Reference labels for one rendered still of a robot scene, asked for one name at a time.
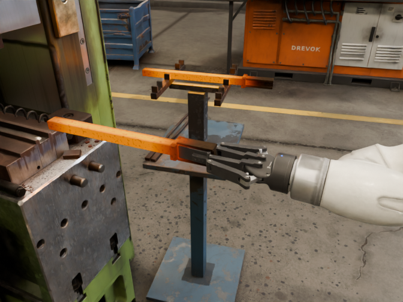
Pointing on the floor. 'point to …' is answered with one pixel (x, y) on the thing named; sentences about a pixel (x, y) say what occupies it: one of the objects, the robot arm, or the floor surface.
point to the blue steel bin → (126, 29)
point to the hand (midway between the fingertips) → (195, 151)
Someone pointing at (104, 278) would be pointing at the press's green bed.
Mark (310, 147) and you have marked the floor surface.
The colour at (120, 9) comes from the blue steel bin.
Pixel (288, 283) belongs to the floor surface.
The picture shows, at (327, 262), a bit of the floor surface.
